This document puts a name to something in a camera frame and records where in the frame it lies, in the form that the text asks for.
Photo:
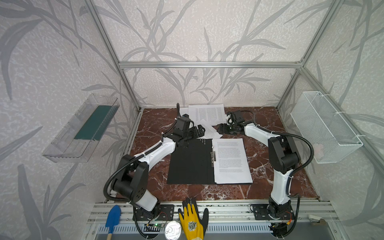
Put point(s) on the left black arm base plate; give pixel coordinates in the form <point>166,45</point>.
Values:
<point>161,212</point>

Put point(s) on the yellow black work glove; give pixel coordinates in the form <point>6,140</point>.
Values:
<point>193,226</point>

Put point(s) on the small green circuit board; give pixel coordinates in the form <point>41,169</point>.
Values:
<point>156,227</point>

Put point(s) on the printed paper top back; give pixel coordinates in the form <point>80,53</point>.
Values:
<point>211,114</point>

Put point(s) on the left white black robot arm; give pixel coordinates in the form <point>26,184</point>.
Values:
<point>129,183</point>

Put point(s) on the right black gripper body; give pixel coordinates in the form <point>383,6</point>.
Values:
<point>227,128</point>

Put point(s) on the white wire mesh basket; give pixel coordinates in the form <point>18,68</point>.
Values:
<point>325,128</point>

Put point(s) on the white tape dispenser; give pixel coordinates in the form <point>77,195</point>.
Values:
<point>316,220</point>

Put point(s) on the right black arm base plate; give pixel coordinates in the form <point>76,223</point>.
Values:
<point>261,213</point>

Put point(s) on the silver metal folder clip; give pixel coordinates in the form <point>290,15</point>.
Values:
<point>213,158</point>

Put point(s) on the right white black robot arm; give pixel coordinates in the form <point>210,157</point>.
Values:
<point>284,157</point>

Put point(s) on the blue small shovel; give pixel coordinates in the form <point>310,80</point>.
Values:
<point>113,220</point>

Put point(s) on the printed paper back underneath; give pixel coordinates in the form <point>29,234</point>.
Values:
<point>183,111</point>

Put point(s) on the clear plastic tray green base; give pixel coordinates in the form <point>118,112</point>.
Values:
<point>79,138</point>

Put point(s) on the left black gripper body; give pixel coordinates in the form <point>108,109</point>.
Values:
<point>193,132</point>

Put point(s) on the black folder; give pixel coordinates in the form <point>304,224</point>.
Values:
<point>192,165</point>

